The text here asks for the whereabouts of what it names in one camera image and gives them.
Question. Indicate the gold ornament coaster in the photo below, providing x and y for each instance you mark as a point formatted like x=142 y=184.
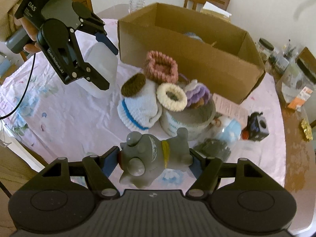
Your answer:
x=307 y=130

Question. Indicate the blue grey knitted pouch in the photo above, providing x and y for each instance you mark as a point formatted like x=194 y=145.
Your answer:
x=193 y=36

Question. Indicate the pink knitted basket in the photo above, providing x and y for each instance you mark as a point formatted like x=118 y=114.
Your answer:
x=160 y=68

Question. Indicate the white sock blue stripe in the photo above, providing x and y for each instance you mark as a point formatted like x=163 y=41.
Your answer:
x=141 y=111

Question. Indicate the translucent white plastic container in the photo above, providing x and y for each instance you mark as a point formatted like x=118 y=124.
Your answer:
x=105 y=62

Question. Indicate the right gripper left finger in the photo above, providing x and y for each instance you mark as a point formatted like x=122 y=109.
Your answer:
x=98 y=170

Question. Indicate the grey round tub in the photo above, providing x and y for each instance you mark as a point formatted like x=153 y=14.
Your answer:
x=194 y=120

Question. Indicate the person's left hand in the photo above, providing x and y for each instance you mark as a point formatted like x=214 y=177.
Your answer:
x=32 y=32

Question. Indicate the small jar black lid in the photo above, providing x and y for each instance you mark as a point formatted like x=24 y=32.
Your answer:
x=265 y=49

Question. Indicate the black cube gadget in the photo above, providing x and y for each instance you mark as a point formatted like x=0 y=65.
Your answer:
x=256 y=128

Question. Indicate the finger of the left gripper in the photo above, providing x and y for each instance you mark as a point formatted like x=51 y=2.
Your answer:
x=91 y=24
x=89 y=78

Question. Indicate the tissue box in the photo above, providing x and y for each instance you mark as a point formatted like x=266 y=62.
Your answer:
x=215 y=11

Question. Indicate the blue white plush toy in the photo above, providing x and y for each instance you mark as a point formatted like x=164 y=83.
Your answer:
x=227 y=129

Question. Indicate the pen holder with pens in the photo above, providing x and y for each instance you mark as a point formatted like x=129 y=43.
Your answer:
x=281 y=59

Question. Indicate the large clear jar black lid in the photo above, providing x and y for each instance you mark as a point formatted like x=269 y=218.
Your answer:
x=296 y=85

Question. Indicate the purple knitted flower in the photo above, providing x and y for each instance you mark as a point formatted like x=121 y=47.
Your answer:
x=197 y=94

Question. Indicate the pink paper box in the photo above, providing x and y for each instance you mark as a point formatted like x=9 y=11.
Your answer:
x=230 y=109

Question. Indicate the brown cardboard box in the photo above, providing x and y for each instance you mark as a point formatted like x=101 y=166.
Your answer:
x=227 y=61

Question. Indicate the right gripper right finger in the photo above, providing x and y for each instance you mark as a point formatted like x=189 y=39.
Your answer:
x=206 y=171

